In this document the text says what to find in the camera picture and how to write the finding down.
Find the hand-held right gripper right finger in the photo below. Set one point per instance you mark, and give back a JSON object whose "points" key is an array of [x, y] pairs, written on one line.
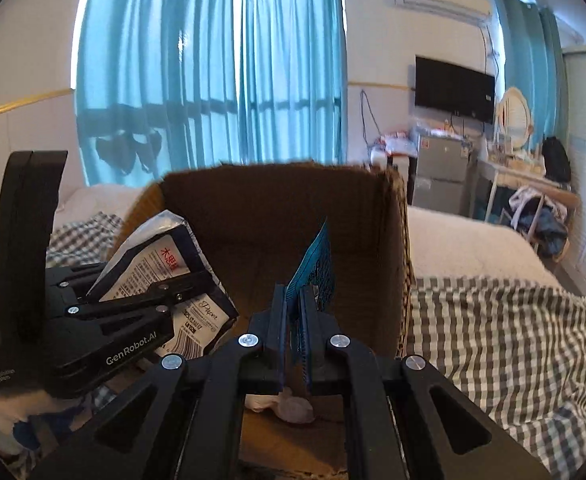
{"points": [[319, 352]]}

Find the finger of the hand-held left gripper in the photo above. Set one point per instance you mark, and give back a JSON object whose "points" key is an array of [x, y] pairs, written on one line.
{"points": [[138, 300], [73, 280]]}

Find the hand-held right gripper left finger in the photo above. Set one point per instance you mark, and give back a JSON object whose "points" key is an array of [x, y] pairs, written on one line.
{"points": [[280, 340]]}

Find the white navy wet wipes packet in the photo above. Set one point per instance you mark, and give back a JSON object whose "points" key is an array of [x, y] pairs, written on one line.
{"points": [[143, 260]]}

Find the brown cardboard box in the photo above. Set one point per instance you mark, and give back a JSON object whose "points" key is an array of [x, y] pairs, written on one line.
{"points": [[273, 220]]}

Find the white crumpled tissue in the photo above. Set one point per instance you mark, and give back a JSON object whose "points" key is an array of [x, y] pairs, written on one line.
{"points": [[293, 407]]}

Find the dark hanging garment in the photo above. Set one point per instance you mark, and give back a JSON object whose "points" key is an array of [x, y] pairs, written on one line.
{"points": [[128, 152]]}

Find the grey checkered blanket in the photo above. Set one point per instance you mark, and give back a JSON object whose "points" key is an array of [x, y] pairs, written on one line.
{"points": [[498, 350]]}

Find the white textured bedspread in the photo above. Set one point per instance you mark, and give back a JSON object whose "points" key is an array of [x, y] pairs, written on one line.
{"points": [[463, 245]]}

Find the white floor appliance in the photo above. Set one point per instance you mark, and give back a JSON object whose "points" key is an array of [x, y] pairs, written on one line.
{"points": [[388, 160]]}

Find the silver small fridge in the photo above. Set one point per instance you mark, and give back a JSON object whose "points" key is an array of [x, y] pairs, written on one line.
{"points": [[440, 170]]}

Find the red white plastic bag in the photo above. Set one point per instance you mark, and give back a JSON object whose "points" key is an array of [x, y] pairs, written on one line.
{"points": [[398, 144]]}

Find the blue window curtain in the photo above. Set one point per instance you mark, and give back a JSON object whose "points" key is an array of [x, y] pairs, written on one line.
{"points": [[528, 60], [293, 70], [153, 70]]}

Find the pile of clothes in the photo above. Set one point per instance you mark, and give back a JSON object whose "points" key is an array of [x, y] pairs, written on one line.
{"points": [[540, 220]]}

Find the white dressing table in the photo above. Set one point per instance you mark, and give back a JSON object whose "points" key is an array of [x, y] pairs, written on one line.
{"points": [[518, 172]]}

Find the black backpack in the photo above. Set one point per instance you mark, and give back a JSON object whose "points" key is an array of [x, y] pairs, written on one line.
{"points": [[557, 160]]}

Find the white oval mirror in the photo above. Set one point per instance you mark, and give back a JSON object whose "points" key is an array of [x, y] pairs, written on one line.
{"points": [[515, 115]]}

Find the black wall television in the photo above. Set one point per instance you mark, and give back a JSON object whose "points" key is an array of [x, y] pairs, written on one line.
{"points": [[453, 87]]}

